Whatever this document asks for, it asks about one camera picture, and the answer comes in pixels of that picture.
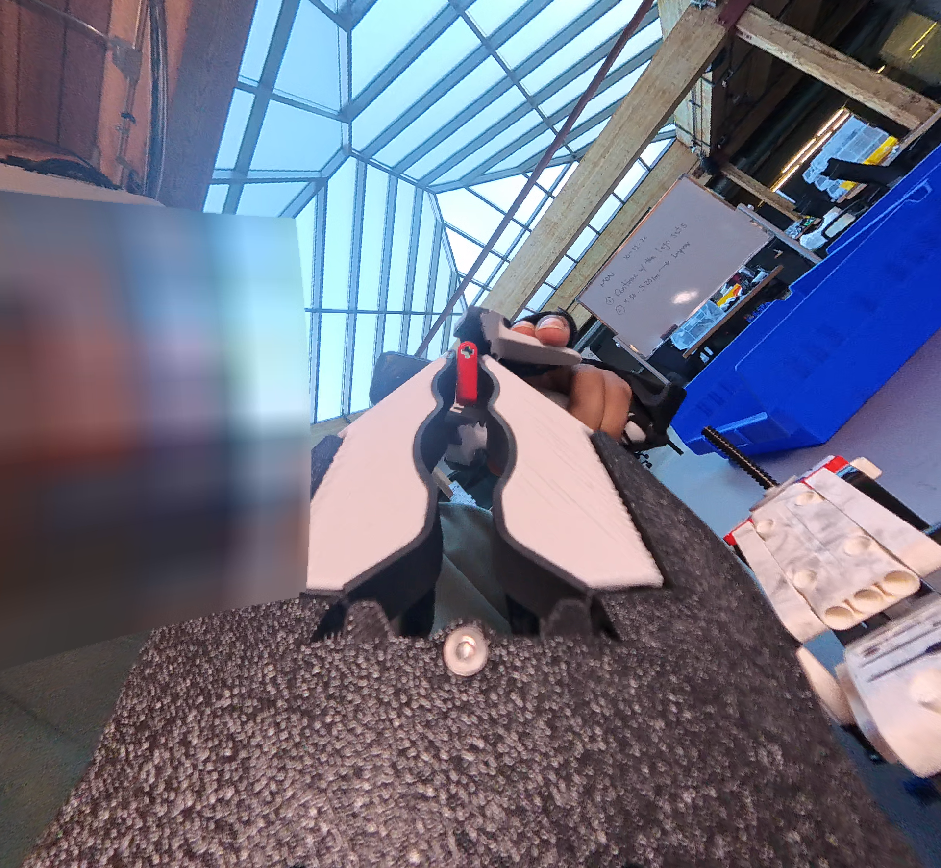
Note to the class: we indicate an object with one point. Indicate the stack of clear storage boxes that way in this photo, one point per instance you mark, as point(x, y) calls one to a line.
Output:
point(853, 147)

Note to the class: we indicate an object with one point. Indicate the small red brick beam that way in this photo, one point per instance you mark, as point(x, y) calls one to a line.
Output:
point(468, 375)

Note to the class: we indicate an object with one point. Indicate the white toy truck model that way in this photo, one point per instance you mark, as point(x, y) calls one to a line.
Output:
point(823, 559)

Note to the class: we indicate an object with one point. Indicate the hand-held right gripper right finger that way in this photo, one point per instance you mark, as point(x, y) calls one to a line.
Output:
point(566, 500)

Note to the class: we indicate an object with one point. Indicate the wooden support post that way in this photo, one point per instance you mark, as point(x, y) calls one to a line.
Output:
point(625, 147)

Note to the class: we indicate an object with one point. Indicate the person's left hand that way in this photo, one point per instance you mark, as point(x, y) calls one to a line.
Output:
point(599, 401)

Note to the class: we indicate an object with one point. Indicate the blue plastic bin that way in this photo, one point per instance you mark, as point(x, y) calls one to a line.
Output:
point(809, 353)

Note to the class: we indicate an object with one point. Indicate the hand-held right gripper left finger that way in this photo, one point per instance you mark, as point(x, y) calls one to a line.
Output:
point(367, 500)

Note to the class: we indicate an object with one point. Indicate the grey desk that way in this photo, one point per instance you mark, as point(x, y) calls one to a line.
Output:
point(698, 515)

